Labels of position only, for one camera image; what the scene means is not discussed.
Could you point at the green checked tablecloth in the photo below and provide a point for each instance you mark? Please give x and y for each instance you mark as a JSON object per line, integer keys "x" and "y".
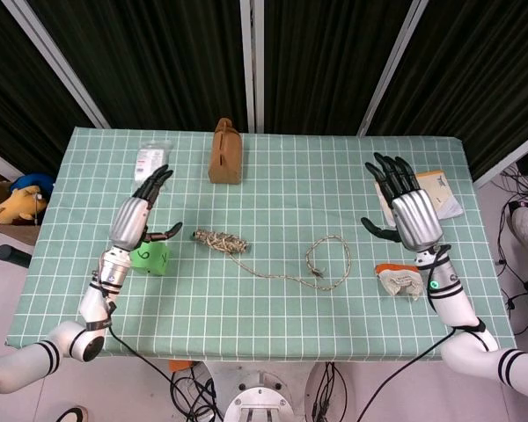
{"x": 264, "y": 316}

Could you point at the clear plastic wipes packet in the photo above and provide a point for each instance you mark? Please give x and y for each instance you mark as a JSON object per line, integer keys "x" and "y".
{"x": 148, "y": 160}

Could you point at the orange white snack wrapper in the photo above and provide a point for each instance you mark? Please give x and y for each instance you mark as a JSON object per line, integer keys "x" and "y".
{"x": 398, "y": 281}

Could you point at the small orange object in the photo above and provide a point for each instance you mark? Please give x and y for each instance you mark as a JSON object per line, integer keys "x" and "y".
{"x": 180, "y": 365}

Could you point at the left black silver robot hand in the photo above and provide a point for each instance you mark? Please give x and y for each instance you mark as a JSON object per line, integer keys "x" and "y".
{"x": 127, "y": 220}

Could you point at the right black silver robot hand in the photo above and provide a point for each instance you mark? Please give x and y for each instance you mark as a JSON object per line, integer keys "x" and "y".
{"x": 415, "y": 215}

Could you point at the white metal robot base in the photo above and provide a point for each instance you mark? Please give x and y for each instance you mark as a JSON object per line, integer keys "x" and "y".
{"x": 257, "y": 395}

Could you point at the black curtain panel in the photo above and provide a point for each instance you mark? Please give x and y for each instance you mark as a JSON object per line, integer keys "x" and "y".
{"x": 479, "y": 66}
{"x": 9, "y": 88}
{"x": 158, "y": 61}
{"x": 325, "y": 61}

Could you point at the yellow spined paper notebook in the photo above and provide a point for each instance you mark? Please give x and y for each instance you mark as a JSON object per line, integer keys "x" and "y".
{"x": 442, "y": 189}

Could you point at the yellow blue plush toy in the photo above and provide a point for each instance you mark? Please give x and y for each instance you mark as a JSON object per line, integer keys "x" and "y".
{"x": 22, "y": 202}

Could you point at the green numbered foam cube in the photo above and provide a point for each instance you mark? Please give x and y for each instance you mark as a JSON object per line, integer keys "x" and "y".
{"x": 154, "y": 261}

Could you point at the white partition post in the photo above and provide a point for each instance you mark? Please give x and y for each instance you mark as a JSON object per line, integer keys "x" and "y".
{"x": 389, "y": 70}
{"x": 57, "y": 63}
{"x": 251, "y": 66}
{"x": 510, "y": 160}

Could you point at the black cylinder object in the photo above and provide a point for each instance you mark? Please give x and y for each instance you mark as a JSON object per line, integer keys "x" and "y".
{"x": 11, "y": 256}

